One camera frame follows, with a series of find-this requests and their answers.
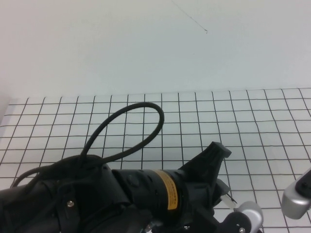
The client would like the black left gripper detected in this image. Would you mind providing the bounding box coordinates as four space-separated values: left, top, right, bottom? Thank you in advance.
178 141 232 233

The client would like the clear pen cap black clip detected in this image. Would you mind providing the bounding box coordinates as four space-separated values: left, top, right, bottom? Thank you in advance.
221 193 238 210

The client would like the white grid-lined table sheet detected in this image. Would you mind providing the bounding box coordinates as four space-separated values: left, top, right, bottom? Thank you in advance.
0 88 311 233

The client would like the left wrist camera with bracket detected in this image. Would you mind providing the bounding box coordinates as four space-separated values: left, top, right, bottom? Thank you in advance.
218 200 264 233

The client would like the looped black cable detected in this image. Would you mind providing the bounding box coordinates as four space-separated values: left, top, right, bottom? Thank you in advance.
81 102 165 164

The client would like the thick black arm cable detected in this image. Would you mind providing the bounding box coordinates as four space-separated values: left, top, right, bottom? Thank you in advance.
9 159 81 190

